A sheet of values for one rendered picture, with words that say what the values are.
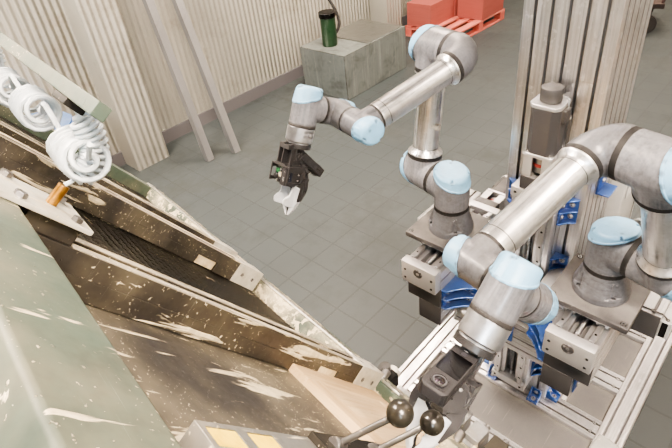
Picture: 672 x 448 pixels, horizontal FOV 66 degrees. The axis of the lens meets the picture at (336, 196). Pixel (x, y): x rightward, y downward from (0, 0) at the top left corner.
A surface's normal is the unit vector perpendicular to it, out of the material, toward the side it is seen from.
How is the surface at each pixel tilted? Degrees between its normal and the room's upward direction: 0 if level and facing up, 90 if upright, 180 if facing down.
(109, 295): 90
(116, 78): 90
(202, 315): 90
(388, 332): 0
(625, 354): 0
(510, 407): 0
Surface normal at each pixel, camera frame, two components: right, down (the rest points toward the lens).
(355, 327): -0.11, -0.81
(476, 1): -0.68, 0.47
